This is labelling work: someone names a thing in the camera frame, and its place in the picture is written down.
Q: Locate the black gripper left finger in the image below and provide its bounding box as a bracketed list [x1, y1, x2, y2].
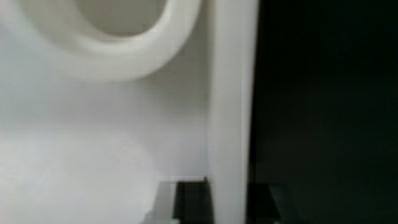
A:
[140, 176, 213, 224]

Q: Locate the white square table top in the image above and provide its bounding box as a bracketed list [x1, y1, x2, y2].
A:
[0, 0, 260, 224]

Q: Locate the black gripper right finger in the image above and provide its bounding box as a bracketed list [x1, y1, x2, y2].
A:
[247, 183, 297, 224]

